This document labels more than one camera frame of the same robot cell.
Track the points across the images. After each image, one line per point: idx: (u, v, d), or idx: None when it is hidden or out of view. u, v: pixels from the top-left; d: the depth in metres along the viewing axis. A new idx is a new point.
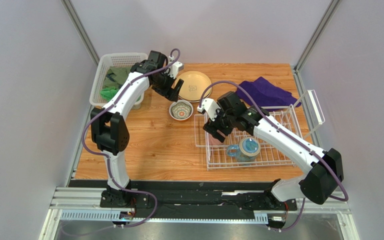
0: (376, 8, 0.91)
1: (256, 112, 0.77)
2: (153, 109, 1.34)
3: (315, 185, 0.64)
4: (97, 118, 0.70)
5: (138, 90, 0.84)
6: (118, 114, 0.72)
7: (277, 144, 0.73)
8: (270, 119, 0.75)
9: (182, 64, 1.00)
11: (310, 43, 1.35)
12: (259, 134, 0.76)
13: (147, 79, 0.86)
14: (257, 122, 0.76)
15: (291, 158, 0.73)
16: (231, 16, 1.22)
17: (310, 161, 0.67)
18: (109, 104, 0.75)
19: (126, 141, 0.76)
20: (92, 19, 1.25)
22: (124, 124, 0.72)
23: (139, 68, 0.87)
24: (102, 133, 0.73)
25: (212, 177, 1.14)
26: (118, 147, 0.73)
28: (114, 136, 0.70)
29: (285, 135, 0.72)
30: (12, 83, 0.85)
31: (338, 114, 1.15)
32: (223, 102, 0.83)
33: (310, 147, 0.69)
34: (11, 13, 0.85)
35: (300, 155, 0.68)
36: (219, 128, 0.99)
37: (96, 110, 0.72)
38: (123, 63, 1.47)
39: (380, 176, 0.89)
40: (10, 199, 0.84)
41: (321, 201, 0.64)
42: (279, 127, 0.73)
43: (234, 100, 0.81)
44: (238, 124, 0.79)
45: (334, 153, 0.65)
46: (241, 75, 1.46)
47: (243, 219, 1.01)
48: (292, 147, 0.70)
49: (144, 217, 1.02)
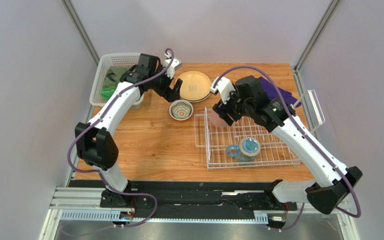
0: (376, 8, 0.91)
1: (281, 108, 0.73)
2: (153, 108, 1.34)
3: (328, 200, 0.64)
4: (83, 135, 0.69)
5: (128, 101, 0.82)
6: (104, 129, 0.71)
7: (299, 150, 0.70)
8: (296, 120, 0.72)
9: (179, 63, 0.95)
11: (310, 43, 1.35)
12: (281, 135, 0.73)
13: (137, 89, 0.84)
14: (282, 121, 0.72)
15: (310, 169, 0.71)
16: (231, 16, 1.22)
17: (332, 178, 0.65)
18: (95, 119, 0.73)
19: (114, 156, 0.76)
20: (92, 19, 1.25)
22: (110, 140, 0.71)
23: (129, 77, 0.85)
24: (89, 149, 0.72)
25: (212, 177, 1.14)
26: (105, 162, 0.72)
28: (101, 153, 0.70)
29: (310, 144, 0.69)
30: (12, 82, 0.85)
31: (337, 114, 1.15)
32: (244, 88, 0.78)
33: (334, 163, 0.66)
34: (11, 13, 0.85)
35: (323, 169, 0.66)
36: (229, 112, 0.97)
37: (81, 126, 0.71)
38: (123, 63, 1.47)
39: (380, 176, 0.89)
40: (10, 198, 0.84)
41: (327, 212, 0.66)
42: (305, 134, 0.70)
43: (256, 89, 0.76)
44: (258, 118, 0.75)
45: (358, 173, 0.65)
46: (241, 75, 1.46)
47: (243, 219, 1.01)
48: (315, 158, 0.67)
49: (144, 217, 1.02)
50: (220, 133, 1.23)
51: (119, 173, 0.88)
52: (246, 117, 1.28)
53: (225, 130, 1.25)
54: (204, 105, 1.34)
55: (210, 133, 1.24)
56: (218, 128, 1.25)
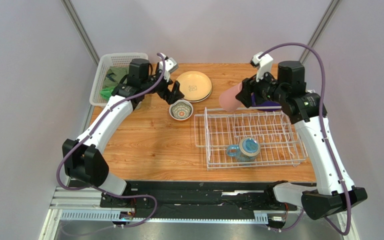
0: (376, 8, 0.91)
1: (313, 105, 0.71)
2: (154, 109, 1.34)
3: (320, 208, 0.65)
4: (71, 154, 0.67)
5: (120, 116, 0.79)
6: (93, 146, 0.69)
7: (312, 151, 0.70)
8: (324, 122, 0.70)
9: (174, 66, 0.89)
11: (310, 43, 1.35)
12: (301, 130, 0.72)
13: (129, 103, 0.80)
14: (309, 118, 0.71)
15: (315, 172, 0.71)
16: (231, 15, 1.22)
17: (333, 188, 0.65)
18: (85, 135, 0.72)
19: (103, 174, 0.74)
20: (92, 19, 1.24)
22: (99, 158, 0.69)
23: (122, 90, 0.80)
24: (77, 167, 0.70)
25: (212, 177, 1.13)
26: (94, 181, 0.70)
28: (89, 171, 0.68)
29: (326, 148, 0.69)
30: (12, 82, 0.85)
31: (337, 114, 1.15)
32: (285, 72, 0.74)
33: (342, 176, 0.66)
34: (11, 13, 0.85)
35: (328, 177, 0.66)
36: (256, 93, 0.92)
37: (70, 143, 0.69)
38: (123, 63, 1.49)
39: (380, 176, 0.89)
40: (10, 199, 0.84)
41: (314, 217, 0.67)
42: (326, 138, 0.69)
43: (297, 77, 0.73)
44: (286, 107, 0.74)
45: (362, 195, 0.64)
46: (241, 75, 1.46)
47: (243, 219, 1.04)
48: (325, 164, 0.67)
49: (144, 217, 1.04)
50: (220, 133, 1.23)
51: (113, 184, 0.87)
52: (246, 117, 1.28)
53: (225, 130, 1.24)
54: (204, 105, 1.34)
55: (210, 133, 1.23)
56: (218, 128, 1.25)
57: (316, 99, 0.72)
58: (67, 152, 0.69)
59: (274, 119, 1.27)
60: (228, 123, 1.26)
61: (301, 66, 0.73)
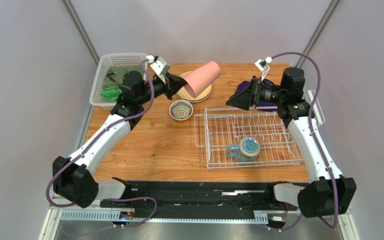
0: (375, 8, 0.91)
1: (303, 108, 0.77)
2: (153, 108, 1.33)
3: (311, 199, 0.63)
4: (61, 172, 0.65)
5: (115, 136, 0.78)
6: (84, 166, 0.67)
7: (302, 146, 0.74)
8: (312, 121, 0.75)
9: (165, 65, 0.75)
11: (310, 43, 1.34)
12: (292, 128, 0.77)
13: (127, 123, 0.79)
14: (298, 117, 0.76)
15: (306, 164, 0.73)
16: (231, 15, 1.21)
17: (321, 174, 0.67)
18: (76, 154, 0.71)
19: (92, 196, 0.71)
20: (91, 19, 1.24)
22: (90, 178, 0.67)
23: (121, 110, 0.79)
24: (66, 186, 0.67)
25: (212, 177, 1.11)
26: (81, 201, 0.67)
28: (77, 191, 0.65)
29: (314, 142, 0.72)
30: (11, 82, 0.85)
31: (336, 114, 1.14)
32: (288, 80, 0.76)
33: (329, 163, 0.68)
34: (10, 13, 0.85)
35: (316, 165, 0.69)
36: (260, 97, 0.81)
37: (61, 161, 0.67)
38: (123, 64, 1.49)
39: (380, 175, 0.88)
40: (8, 199, 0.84)
41: (308, 213, 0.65)
42: (313, 132, 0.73)
43: (296, 87, 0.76)
44: (279, 112, 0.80)
45: (351, 183, 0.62)
46: (241, 75, 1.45)
47: (242, 218, 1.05)
48: (312, 154, 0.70)
49: (144, 217, 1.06)
50: (220, 133, 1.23)
51: (111, 189, 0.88)
52: (246, 117, 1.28)
53: (225, 130, 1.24)
54: (204, 105, 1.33)
55: (210, 133, 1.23)
56: (218, 128, 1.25)
57: (307, 106, 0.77)
58: (56, 171, 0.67)
59: (274, 119, 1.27)
60: (228, 123, 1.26)
61: (303, 76, 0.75)
